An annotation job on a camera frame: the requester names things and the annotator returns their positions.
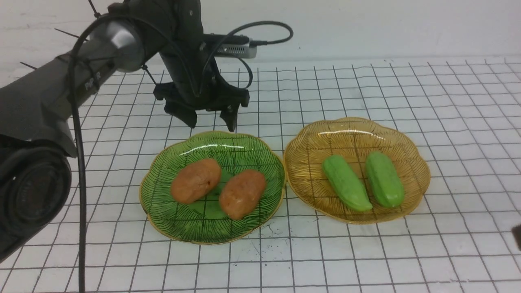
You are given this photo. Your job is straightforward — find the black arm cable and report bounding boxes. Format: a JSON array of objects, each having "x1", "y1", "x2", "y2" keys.
[{"x1": 67, "y1": 14, "x2": 123, "y2": 293}]

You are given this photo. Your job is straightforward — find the amber glass plate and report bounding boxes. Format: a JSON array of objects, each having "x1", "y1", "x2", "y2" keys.
[{"x1": 284, "y1": 117, "x2": 431, "y2": 225}]

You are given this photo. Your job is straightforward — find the green cucumber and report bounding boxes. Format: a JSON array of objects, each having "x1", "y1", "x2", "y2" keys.
[
  {"x1": 322, "y1": 155, "x2": 373, "y2": 212},
  {"x1": 365, "y1": 151, "x2": 405, "y2": 208}
]

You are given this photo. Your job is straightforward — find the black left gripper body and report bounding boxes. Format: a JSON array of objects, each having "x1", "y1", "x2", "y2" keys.
[{"x1": 153, "y1": 37, "x2": 250, "y2": 112}]

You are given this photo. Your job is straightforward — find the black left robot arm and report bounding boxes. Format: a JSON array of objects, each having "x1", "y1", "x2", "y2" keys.
[{"x1": 0, "y1": 0, "x2": 249, "y2": 261}]

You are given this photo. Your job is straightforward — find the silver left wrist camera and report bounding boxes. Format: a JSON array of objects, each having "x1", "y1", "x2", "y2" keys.
[{"x1": 215, "y1": 41, "x2": 257, "y2": 59}]

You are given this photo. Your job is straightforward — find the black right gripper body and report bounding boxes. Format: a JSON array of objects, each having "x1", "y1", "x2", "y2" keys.
[{"x1": 511, "y1": 225, "x2": 521, "y2": 250}]

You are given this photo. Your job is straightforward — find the green glass plate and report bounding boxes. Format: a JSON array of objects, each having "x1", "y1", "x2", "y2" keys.
[{"x1": 139, "y1": 131, "x2": 287, "y2": 245}]

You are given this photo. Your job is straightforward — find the black camera cable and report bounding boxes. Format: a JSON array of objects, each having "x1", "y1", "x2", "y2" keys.
[{"x1": 199, "y1": 21, "x2": 294, "y2": 96}]

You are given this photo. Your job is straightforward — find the orange potato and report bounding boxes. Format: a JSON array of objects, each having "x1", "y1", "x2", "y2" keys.
[
  {"x1": 171, "y1": 158, "x2": 222, "y2": 204},
  {"x1": 219, "y1": 169, "x2": 267, "y2": 220}
]

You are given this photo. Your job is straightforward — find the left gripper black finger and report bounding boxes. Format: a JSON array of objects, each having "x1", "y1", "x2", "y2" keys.
[
  {"x1": 220, "y1": 104, "x2": 240, "y2": 132},
  {"x1": 164, "y1": 100, "x2": 197, "y2": 129}
]

